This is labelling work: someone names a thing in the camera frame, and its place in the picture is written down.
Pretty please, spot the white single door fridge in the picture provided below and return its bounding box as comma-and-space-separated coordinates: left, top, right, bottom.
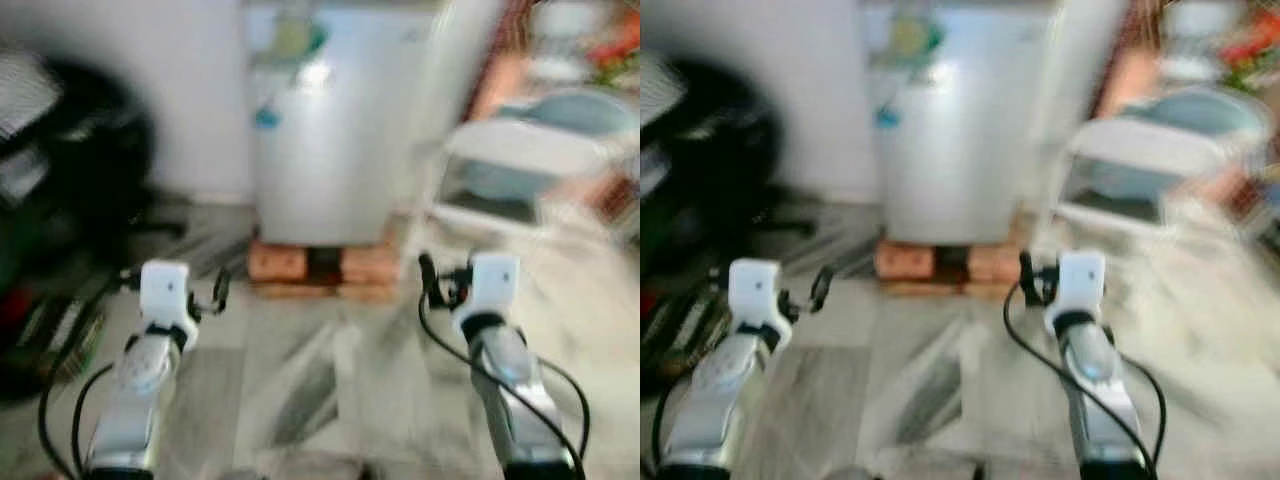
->
865, 0, 1059, 247
245, 0, 441, 247

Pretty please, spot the green round fridge sticker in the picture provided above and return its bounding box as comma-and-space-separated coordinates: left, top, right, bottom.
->
888, 14, 943, 67
270, 10, 328, 63

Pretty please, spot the light wooden plank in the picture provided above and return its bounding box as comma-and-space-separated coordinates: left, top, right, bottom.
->
250, 280, 399, 302
878, 279, 1022, 300

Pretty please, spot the large black bulky object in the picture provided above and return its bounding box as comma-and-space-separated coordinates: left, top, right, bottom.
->
0, 58, 158, 401
640, 55, 783, 393

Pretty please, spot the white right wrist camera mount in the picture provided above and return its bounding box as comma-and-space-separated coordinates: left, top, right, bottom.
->
470, 252, 522, 319
1057, 250, 1108, 316

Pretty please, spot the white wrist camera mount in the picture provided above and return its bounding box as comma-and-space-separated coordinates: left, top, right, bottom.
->
470, 252, 522, 319
139, 260, 193, 331
728, 258, 783, 329
1057, 250, 1108, 316

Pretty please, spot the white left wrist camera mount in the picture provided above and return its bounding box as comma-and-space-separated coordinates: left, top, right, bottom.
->
139, 260, 193, 331
728, 258, 783, 329

